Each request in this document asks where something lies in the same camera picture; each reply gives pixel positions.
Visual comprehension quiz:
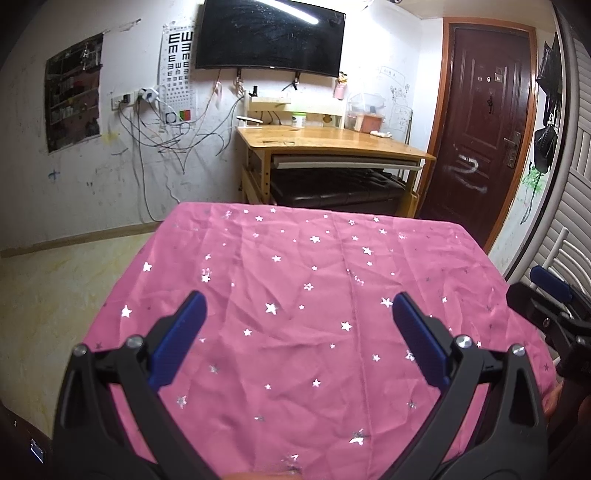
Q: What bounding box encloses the clear plastic container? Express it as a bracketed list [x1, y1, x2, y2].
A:
[346, 92, 387, 134]

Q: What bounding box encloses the metal door handle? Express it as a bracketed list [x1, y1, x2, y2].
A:
[505, 130, 522, 169]

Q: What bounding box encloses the dark wall niche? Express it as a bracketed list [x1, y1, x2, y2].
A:
[45, 32, 105, 154]

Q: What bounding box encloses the person's right hand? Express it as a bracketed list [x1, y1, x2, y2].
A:
[542, 385, 561, 418]

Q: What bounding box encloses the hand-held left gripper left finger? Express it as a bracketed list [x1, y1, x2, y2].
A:
[52, 290, 220, 480]

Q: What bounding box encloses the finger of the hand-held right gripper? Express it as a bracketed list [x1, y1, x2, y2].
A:
[529, 266, 575, 303]
[506, 282, 583, 335]

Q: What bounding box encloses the black hanging bag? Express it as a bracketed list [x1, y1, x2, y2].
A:
[533, 124, 557, 174]
[536, 41, 561, 93]

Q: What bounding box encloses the eye chart poster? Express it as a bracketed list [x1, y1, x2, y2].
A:
[159, 25, 197, 124]

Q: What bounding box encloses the dark brown door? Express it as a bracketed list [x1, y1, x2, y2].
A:
[418, 17, 541, 250]

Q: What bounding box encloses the wooden desk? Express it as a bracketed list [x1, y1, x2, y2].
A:
[235, 126, 437, 217]

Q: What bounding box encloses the wooden desktop shelf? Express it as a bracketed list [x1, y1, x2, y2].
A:
[248, 96, 346, 129]

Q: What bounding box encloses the pink star tablecloth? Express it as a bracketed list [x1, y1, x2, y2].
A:
[95, 202, 557, 476]

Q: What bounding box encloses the white louvered shutter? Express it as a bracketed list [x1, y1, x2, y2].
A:
[489, 28, 591, 296]

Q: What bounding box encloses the bundle of hanging cables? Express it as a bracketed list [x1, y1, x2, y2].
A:
[117, 99, 245, 217]

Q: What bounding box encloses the black wall television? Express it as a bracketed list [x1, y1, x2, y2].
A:
[194, 0, 347, 78]

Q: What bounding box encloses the person's left hand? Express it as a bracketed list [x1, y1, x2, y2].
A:
[222, 471, 301, 480]

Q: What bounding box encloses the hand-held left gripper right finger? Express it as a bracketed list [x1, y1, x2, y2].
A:
[376, 292, 550, 480]

